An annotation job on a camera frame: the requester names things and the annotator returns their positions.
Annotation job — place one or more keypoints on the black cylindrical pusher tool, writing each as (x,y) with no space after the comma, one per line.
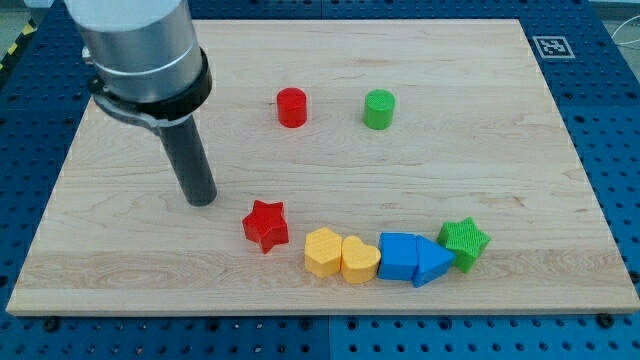
(185,151)

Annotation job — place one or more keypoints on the red star block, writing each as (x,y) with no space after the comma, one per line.
(266,225)

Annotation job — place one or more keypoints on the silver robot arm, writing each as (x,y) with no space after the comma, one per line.
(152,73)

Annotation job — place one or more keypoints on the green star block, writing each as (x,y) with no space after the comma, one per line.
(465,240)

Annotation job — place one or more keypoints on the wooden board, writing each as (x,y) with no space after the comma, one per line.
(475,133)

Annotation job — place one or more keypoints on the red cylinder block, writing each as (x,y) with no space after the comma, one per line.
(291,107)

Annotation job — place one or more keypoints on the yellow hexagon block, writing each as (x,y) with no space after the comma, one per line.
(323,252)

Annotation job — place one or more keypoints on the green cylinder block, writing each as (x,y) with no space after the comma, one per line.
(379,106)

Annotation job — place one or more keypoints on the yellow heart block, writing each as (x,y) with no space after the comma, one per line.
(360,261)

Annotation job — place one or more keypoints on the blue cube block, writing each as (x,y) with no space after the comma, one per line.
(398,256)

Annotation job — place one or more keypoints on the blue triangle block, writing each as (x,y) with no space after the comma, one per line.
(434,261)

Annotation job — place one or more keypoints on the white fiducial marker tag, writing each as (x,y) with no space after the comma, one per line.
(553,47)

